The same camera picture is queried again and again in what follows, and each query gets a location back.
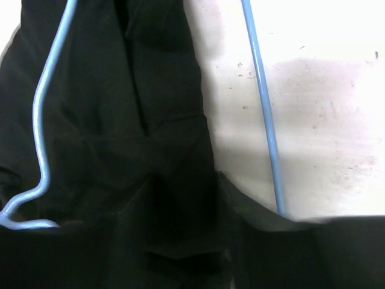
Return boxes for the black trousers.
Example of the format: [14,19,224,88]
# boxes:
[1,1,232,288]

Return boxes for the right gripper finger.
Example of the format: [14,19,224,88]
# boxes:
[218,173,384,288]

